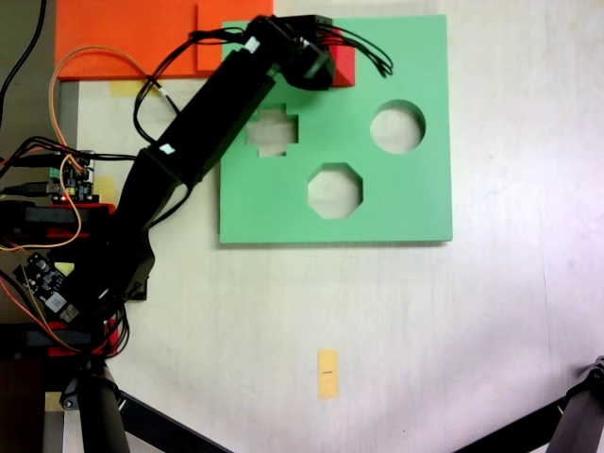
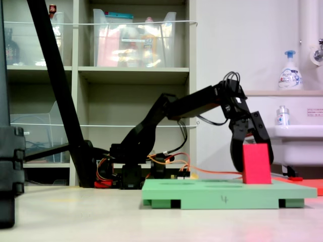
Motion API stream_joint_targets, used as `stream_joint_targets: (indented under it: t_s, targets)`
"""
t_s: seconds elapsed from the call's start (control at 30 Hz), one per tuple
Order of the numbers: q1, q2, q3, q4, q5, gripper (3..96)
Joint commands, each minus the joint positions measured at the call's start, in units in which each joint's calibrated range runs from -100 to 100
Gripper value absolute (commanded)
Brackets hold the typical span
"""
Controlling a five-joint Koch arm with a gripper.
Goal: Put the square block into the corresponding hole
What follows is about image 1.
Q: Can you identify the red and black base clamp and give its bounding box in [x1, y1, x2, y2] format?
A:
[23, 319, 120, 359]
[21, 201, 118, 238]

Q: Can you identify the green shape sorting board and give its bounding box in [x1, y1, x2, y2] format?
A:
[218, 13, 454, 245]

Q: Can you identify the circuit board with green terminal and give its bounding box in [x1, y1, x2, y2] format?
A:
[46, 149, 99, 205]

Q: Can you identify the black notched tripod leg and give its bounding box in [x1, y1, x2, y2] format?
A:
[549, 356, 604, 453]

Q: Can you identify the black servo wire bundle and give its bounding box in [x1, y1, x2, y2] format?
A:
[133, 27, 247, 143]
[315, 25, 395, 79]

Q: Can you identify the orange flat block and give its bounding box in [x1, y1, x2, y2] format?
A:
[55, 0, 275, 80]

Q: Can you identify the black power cable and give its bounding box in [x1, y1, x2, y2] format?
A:
[0, 0, 48, 129]

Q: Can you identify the red square block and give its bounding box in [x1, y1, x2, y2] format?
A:
[329, 27, 358, 90]

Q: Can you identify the black USB plug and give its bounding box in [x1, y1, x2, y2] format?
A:
[0, 181, 62, 197]

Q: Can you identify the thin orange wire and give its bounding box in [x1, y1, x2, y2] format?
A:
[48, 45, 153, 252]

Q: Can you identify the black circuit board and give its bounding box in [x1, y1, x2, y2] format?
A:
[12, 252, 80, 323]

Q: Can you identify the yellow tape strip with mark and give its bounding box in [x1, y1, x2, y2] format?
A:
[316, 348, 341, 401]

